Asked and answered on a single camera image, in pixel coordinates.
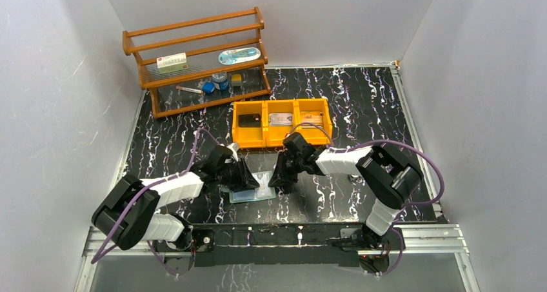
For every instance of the white tube stick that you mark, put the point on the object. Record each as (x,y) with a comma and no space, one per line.
(189,90)

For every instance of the orange card in bin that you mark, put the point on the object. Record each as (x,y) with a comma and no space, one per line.
(311,119)

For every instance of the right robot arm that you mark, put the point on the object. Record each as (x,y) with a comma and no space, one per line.
(391,176)

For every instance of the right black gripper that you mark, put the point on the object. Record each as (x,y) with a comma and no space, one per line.
(280,172)

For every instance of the white medicine box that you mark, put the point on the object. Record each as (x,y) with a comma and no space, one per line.
(172,63)

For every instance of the white printed card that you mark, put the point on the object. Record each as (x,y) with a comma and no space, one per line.
(263,178)

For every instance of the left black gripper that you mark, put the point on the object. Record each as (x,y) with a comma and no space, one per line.
(238,173)

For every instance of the blue oval packaged item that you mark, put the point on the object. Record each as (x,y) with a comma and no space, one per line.
(241,55)

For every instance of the black card in bin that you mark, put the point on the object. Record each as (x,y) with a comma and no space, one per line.
(252,120)

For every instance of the wooden three-tier shelf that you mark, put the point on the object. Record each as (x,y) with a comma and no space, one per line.
(202,41)

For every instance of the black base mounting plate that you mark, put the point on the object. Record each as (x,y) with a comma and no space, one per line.
(342,244)

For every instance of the yellow small box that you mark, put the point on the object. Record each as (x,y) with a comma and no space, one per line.
(236,80)

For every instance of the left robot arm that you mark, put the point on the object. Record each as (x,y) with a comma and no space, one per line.
(129,214)

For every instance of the aluminium frame rail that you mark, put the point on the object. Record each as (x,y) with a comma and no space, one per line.
(426,238)

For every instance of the yellow three-compartment bin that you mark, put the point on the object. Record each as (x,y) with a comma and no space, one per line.
(265,124)

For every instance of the blue small cube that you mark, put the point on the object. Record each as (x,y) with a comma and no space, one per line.
(208,88)

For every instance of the silver card in bin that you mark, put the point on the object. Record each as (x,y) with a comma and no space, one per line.
(280,119)

